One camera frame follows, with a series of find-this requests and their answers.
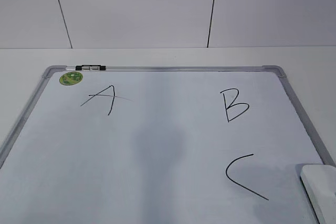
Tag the white whiteboard with grey frame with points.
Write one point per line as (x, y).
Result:
(161, 145)

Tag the white rectangular board eraser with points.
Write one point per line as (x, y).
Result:
(319, 182)

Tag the green round magnet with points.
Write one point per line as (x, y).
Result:
(71, 78)

